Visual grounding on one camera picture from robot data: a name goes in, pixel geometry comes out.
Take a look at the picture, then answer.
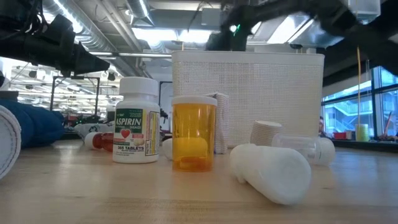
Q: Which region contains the yellow-green cup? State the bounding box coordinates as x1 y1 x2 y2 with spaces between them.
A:
355 123 371 142

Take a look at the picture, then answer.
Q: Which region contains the white aspirin bottle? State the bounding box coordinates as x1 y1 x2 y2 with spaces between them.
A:
112 77 161 165

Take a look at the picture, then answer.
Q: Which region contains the small white round bottle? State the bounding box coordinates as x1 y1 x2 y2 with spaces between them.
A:
161 138 174 161

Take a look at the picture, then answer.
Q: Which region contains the black metal frame stand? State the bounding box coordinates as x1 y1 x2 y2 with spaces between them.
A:
49 76 101 116

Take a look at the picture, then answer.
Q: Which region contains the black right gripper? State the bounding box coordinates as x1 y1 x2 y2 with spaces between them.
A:
205 4 262 52

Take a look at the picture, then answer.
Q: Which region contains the white lying plastic bottle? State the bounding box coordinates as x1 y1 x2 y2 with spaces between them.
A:
229 143 312 205

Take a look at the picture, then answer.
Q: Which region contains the white ribbed cap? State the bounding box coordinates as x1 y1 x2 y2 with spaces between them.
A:
249 120 284 147

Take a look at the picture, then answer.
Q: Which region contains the grey ceiling junction box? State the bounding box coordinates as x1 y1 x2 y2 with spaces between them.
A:
201 7 223 29

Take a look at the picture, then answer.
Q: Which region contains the person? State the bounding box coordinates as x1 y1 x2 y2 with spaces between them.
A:
317 116 330 139

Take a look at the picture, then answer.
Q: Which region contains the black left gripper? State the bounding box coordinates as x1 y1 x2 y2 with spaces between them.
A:
29 14 111 78

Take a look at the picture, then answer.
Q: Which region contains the clear bottle white cap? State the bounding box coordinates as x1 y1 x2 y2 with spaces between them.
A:
271 133 336 166

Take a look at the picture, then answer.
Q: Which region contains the yellow hanging cable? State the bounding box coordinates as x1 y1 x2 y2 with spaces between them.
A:
355 46 362 125

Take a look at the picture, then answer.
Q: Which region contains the white perforated plastic basket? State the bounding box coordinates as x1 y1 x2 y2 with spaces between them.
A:
172 50 326 149

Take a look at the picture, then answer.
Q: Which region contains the white black patterned pouch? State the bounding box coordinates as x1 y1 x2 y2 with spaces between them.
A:
73 123 115 141

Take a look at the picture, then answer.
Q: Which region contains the blue cloth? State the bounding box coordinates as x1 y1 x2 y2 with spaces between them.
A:
0 98 66 149

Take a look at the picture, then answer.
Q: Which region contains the red pole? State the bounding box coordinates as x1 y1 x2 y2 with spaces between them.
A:
382 111 393 139

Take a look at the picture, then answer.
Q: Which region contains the white gauze roll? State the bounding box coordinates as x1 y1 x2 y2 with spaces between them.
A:
205 92 230 155

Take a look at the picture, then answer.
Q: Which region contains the red bottle white cap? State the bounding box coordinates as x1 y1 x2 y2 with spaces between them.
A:
84 131 114 152

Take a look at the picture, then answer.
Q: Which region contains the amber pill bottle white cap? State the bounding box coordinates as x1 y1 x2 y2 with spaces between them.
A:
170 95 218 173

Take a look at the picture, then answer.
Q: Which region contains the white ceiling box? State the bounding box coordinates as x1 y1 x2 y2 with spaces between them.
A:
348 0 382 24

